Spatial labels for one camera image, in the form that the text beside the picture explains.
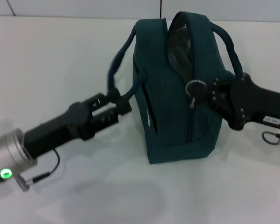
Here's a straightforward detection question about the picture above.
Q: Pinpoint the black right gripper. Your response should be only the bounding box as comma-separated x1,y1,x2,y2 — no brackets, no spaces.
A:
207,72,280,131

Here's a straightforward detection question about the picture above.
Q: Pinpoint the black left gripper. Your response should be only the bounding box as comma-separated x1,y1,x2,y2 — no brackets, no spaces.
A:
23,88,133,161

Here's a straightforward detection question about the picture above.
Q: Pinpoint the dark teal insulated lunch bag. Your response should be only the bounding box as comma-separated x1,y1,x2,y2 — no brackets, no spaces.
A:
106,10,245,165

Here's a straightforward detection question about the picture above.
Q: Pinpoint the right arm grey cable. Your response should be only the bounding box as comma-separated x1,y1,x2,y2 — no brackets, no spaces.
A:
261,131,280,146

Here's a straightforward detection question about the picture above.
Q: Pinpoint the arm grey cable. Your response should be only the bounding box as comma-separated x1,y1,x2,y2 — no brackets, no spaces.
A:
261,131,280,146
15,149,61,192

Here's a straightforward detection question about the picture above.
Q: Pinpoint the left arm grey cable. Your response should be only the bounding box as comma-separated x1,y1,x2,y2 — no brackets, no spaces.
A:
15,149,61,192

